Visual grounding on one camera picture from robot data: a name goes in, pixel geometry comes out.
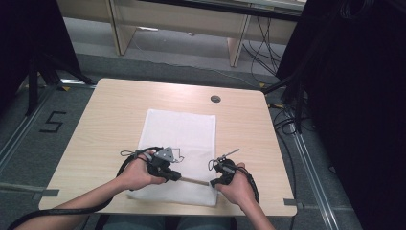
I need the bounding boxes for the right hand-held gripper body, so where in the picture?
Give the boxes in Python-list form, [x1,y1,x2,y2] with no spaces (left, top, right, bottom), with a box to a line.
[209,148,241,186]

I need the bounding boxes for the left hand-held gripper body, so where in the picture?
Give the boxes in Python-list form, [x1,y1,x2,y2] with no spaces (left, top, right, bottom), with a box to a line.
[144,146,180,180]

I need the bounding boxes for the white cloth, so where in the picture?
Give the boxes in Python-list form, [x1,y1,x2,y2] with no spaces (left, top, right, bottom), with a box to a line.
[126,108,219,208]

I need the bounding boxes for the person's right hand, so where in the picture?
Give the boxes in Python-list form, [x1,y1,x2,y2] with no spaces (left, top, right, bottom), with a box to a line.
[214,161,259,208]

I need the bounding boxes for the person's left hand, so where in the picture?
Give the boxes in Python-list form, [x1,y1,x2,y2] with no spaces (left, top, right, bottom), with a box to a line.
[114,153,168,192]

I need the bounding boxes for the person's legs in jeans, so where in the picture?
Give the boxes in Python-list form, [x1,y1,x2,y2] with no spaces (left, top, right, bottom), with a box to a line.
[101,215,233,230]

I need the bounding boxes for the grey tape strip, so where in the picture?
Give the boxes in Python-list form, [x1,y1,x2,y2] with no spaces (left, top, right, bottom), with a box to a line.
[31,188,60,201]
[282,197,305,207]

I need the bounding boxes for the black metal stand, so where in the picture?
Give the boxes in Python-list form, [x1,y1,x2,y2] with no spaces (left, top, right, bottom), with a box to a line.
[24,52,97,117]
[261,71,309,134]

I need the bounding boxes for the light wooden desk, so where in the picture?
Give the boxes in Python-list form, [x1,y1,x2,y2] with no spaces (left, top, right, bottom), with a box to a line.
[56,0,308,69]

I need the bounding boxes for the black curtain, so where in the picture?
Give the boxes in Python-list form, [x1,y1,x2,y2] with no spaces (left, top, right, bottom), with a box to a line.
[275,0,406,230]
[0,0,83,111]

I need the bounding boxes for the black floor cables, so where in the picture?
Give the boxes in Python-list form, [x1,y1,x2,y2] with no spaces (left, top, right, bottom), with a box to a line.
[267,100,309,200]

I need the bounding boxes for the metal floor rail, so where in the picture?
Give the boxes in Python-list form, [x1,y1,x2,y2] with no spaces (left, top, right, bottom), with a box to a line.
[287,123,342,230]
[0,85,59,175]

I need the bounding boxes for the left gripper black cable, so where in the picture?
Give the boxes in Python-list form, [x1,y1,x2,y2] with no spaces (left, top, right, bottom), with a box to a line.
[6,146,165,230]

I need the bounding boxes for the hanging black cables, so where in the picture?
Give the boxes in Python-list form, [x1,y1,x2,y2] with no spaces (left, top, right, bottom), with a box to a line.
[241,15,288,78]

